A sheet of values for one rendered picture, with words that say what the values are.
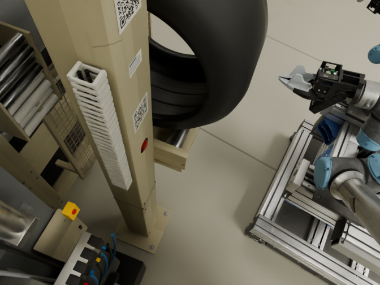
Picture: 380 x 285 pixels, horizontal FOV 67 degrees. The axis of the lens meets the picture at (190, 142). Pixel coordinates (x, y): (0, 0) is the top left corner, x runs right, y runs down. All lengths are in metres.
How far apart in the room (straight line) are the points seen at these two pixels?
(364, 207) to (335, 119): 0.78
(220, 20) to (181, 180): 1.41
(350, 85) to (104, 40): 0.65
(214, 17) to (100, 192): 1.48
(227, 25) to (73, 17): 0.32
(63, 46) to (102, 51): 0.07
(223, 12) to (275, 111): 1.76
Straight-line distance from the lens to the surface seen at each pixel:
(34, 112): 1.08
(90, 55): 0.49
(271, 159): 2.11
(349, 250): 1.38
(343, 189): 1.04
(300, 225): 1.78
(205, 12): 0.62
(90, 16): 0.43
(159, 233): 1.80
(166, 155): 0.96
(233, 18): 0.65
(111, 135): 0.59
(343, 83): 0.88
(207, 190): 1.91
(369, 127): 0.97
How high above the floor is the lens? 1.78
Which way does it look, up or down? 61 degrees down
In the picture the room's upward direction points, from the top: 10 degrees clockwise
